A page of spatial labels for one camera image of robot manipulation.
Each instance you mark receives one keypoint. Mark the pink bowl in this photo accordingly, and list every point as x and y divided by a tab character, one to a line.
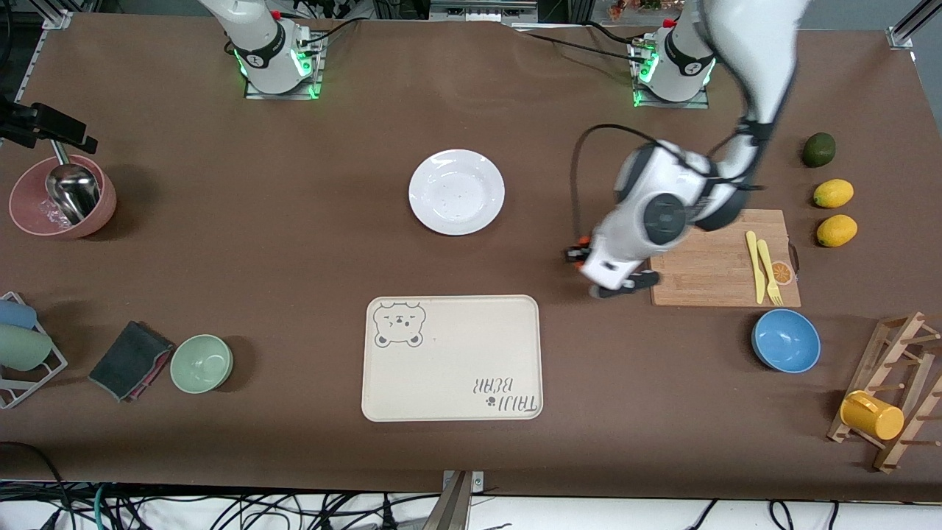
26	202

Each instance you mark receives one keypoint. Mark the clear ice cubes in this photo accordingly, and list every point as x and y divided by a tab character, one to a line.
53	215

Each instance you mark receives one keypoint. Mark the pale green bowl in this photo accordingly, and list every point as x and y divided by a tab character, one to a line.
201	364

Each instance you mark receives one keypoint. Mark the bamboo cutting board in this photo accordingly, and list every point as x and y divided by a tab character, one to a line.
699	265

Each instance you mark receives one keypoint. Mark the yellow plastic knife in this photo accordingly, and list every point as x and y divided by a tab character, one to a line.
753	265

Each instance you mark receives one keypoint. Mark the yellow mug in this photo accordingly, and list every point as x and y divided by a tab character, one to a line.
872	416

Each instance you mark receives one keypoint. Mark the dark grey folded cloth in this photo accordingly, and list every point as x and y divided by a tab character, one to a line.
129	361

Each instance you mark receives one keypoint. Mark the blue bowl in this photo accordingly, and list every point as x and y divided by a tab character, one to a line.
786	341

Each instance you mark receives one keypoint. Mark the aluminium frame post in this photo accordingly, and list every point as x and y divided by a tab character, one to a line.
909	26
57	18

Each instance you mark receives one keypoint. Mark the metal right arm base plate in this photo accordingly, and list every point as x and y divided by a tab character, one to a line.
313	73

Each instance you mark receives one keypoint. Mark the cream bear print tray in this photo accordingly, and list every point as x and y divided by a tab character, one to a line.
452	368

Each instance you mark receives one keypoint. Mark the yellow plastic fork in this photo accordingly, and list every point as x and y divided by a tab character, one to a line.
770	276

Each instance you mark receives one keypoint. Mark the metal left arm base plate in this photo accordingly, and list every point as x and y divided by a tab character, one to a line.
639	96

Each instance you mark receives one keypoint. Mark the dark green avocado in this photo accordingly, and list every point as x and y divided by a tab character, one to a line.
818	149

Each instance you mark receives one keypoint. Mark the yellow lemon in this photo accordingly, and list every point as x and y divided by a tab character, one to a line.
834	193
837	230

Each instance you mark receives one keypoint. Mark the wooden mug rack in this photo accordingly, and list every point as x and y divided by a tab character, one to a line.
912	412

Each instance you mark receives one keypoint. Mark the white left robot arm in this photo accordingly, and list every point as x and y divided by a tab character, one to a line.
662	213

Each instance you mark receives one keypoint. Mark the pale green cup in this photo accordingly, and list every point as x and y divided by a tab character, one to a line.
22	347

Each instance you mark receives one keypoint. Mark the steel scoop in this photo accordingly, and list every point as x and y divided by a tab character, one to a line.
73	191

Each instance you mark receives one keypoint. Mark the white round plate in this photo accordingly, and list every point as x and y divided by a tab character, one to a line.
456	193

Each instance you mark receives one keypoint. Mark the pale blue cup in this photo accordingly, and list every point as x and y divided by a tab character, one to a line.
15	314

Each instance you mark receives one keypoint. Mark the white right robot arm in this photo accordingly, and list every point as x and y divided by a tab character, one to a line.
261	44

